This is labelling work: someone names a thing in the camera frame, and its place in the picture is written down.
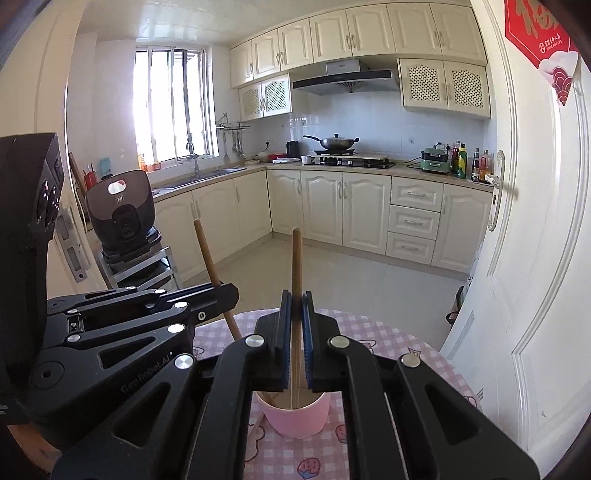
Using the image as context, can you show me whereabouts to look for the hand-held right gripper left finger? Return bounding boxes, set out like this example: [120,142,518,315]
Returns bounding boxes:
[51,291,293,480]

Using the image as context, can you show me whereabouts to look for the cream wall cabinets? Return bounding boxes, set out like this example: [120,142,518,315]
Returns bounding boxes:
[229,2,489,88]

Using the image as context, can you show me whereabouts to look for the pink cup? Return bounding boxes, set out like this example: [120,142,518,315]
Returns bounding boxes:
[254,390,331,439]

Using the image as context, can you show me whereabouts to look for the metal door strike plate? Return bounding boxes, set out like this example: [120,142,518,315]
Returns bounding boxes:
[54,205,90,283]

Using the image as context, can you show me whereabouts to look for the wide lattice door cabinet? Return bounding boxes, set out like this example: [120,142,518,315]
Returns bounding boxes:
[398,58,491,120]

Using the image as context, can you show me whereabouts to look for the hanging kitchen utensils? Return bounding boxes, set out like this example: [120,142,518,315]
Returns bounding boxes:
[223,130,245,164]

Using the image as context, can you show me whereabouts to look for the metal door handle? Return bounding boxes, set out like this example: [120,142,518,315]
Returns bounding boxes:
[487,150,518,232]

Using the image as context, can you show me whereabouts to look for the kitchen window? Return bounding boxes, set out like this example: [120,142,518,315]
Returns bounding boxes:
[134,45,218,167]

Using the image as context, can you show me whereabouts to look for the dark brown rice cooker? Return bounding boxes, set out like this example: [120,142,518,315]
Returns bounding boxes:
[85,169,162,259]

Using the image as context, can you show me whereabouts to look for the wok with lid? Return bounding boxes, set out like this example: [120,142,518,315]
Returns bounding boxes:
[302,133,361,152]

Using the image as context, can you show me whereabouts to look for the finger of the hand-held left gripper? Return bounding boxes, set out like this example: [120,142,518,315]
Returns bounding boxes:
[47,286,185,321]
[67,283,239,352]

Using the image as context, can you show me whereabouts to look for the metal storage rack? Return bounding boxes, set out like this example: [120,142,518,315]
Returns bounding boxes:
[99,247,185,292]

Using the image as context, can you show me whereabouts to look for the green countertop appliance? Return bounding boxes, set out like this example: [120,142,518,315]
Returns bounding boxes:
[420,145,451,175]

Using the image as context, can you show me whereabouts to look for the red wall poster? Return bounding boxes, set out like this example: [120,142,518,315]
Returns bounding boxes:
[504,0,580,107]

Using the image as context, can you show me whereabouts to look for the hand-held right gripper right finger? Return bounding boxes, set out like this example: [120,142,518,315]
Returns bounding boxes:
[301,291,541,480]

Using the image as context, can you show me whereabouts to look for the black range hood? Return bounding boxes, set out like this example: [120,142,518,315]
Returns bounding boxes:
[292,59,402,96]

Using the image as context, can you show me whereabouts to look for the wall utensil rail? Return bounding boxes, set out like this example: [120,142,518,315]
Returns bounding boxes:
[215,112,251,132]

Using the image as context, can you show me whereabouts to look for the gas stove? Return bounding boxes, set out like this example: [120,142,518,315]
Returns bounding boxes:
[310,148,397,169]

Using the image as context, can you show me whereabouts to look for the small lattice door cabinet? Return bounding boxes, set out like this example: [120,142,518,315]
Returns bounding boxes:
[238,74,293,121]

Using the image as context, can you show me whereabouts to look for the steel sink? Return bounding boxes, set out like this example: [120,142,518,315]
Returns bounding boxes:
[159,167,247,190]

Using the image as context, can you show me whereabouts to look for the white door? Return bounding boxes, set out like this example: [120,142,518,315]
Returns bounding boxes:
[438,0,591,480]

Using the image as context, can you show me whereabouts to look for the cream base cabinets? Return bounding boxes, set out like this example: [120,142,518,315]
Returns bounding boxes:
[152,168,494,287]

